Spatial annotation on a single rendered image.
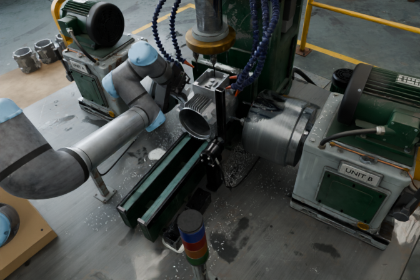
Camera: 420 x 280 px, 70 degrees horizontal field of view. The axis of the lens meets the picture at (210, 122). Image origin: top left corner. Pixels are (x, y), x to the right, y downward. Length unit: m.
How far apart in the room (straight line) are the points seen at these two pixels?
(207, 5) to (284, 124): 0.46
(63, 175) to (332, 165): 0.73
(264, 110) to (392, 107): 0.38
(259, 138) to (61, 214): 0.83
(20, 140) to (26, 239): 0.66
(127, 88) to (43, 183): 0.39
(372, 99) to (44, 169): 0.80
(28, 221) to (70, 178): 0.59
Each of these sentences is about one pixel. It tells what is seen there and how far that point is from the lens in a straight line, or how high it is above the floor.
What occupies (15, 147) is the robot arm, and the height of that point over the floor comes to 1.44.
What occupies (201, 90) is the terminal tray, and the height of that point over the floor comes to 1.12.
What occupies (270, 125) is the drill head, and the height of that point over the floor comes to 1.13.
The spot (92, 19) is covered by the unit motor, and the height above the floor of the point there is 1.33.
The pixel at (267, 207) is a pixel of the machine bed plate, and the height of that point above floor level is 0.80.
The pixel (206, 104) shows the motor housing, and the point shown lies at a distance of 1.15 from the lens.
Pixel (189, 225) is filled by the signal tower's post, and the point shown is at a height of 1.22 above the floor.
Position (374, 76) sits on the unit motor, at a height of 1.36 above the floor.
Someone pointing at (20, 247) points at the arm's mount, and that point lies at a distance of 1.29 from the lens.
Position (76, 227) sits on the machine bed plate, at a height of 0.80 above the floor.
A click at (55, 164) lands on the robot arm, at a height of 1.39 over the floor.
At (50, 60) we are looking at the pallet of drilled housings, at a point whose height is 0.19.
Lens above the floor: 1.85
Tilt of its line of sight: 44 degrees down
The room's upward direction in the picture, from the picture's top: 5 degrees counter-clockwise
